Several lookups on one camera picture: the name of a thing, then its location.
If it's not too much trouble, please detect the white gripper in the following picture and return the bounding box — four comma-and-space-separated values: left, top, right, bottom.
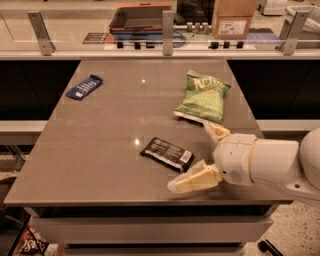
167, 122, 257, 194

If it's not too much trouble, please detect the black chocolate rxbar wrapper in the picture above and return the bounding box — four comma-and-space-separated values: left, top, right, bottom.
140, 137, 194, 173

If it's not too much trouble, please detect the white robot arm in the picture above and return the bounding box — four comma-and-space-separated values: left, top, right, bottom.
167, 122, 320, 207

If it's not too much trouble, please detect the blue blueberry rxbar wrapper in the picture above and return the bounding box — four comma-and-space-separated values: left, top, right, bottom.
66, 74, 103, 100

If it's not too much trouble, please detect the green kettle chips bag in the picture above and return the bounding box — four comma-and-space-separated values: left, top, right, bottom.
174, 70, 231, 125

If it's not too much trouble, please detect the black object on floor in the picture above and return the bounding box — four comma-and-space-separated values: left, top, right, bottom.
258, 240, 284, 256

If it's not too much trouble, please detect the glass barrier panel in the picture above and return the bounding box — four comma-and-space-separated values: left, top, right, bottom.
0, 8, 320, 52

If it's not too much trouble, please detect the brown cardboard box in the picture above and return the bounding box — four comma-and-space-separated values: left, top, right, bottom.
212, 0, 257, 39

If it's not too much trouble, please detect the orange and black tray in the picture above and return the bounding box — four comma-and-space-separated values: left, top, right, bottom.
109, 2, 172, 32

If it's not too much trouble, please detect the snack bag on floor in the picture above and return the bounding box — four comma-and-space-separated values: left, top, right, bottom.
18, 229, 49, 256

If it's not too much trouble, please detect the middle metal glass bracket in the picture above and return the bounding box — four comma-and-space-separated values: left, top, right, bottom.
162, 10, 174, 56

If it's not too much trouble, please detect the metal glass bracket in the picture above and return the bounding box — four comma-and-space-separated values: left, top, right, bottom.
27, 11, 55, 56
162, 10, 174, 56
279, 11, 309, 55

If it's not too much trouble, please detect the right metal glass bracket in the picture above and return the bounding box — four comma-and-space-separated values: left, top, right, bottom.
279, 11, 309, 55

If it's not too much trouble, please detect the left metal glass bracket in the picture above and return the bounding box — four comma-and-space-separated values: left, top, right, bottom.
27, 11, 55, 56

